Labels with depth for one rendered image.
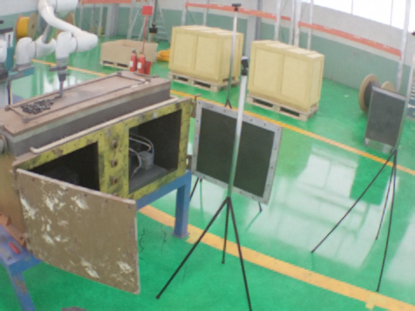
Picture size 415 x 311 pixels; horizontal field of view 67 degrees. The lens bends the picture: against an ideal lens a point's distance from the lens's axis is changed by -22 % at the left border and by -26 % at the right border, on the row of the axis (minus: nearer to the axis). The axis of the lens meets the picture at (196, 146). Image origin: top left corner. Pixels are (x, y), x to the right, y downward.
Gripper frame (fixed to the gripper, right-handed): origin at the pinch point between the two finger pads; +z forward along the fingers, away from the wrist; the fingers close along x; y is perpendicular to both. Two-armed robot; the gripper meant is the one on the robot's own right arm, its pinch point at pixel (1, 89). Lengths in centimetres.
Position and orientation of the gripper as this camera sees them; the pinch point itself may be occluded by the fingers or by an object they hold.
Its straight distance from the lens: 281.8
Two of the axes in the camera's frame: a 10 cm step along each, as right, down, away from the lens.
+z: -0.8, 9.1, 4.1
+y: -8.1, -3.0, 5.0
